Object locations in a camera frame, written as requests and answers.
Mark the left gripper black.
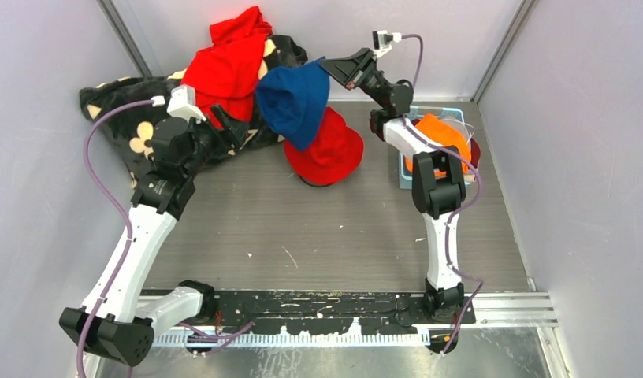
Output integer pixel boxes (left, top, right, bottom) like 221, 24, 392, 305
184, 105, 247, 178

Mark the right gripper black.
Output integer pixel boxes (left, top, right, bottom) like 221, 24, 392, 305
315, 49, 388, 107

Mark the blue bucket hat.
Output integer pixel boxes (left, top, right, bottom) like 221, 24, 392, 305
255, 57, 330, 151

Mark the red bucket hat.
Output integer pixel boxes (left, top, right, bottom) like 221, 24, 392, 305
284, 106, 364, 183

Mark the orange hat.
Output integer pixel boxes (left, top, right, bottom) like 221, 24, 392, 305
412, 113, 472, 161

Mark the light blue plastic basket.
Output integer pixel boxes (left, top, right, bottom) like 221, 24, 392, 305
398, 106, 477, 191

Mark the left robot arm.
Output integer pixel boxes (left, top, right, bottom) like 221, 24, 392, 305
59, 105, 249, 376

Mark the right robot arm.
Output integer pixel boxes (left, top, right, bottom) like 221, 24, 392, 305
320, 48, 466, 324

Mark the red cloth on blanket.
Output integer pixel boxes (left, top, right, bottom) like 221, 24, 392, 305
181, 6, 274, 121

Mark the dark red hat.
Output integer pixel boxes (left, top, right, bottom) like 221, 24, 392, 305
470, 139, 481, 169

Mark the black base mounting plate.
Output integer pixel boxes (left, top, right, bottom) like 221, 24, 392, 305
186, 291, 475, 335

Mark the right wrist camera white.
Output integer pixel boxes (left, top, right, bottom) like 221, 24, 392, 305
372, 30, 403, 59

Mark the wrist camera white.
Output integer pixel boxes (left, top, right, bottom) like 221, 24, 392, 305
372, 30, 403, 59
167, 84, 207, 123

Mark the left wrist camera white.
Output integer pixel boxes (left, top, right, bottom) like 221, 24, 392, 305
167, 84, 207, 123

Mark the aluminium rail frame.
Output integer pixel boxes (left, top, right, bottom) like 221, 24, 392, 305
138, 290, 557, 348

